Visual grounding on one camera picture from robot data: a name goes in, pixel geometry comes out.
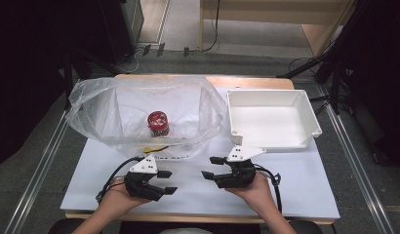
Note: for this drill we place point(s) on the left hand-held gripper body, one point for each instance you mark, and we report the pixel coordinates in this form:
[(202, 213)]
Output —
[(139, 185)]

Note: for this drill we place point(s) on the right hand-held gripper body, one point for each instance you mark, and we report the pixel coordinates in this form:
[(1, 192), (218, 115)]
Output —
[(240, 174)]

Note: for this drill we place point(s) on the light wooden desk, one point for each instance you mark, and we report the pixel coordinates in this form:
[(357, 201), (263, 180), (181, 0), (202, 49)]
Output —
[(272, 13)]

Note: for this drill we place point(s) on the white table sheet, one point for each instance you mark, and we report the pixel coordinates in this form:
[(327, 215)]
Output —
[(194, 201)]

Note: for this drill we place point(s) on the black power plug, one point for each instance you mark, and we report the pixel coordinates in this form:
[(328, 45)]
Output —
[(161, 49), (146, 49), (186, 52)]

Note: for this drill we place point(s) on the black metal stand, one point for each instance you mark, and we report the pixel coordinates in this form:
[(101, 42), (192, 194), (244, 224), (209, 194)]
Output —
[(305, 66)]

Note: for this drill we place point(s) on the white plastic bin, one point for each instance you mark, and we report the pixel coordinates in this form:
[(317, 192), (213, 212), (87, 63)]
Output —
[(269, 123)]

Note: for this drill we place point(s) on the metal floor rail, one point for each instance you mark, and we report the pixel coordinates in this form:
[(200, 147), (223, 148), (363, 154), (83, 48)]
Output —
[(354, 162), (35, 175)]

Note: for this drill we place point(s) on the clear plastic bag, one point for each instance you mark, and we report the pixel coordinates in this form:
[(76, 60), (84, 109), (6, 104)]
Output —
[(107, 107)]

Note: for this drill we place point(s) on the dark cabinet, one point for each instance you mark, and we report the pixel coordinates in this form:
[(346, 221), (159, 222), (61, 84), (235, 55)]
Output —
[(126, 26)]

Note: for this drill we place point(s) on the person's right hand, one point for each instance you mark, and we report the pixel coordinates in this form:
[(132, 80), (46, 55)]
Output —
[(260, 195)]

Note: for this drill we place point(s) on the red lidded candy jar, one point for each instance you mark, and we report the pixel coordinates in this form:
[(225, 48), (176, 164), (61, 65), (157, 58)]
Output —
[(158, 125)]

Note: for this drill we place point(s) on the person's left hand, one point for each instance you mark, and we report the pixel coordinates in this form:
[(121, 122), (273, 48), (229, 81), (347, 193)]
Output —
[(120, 201)]

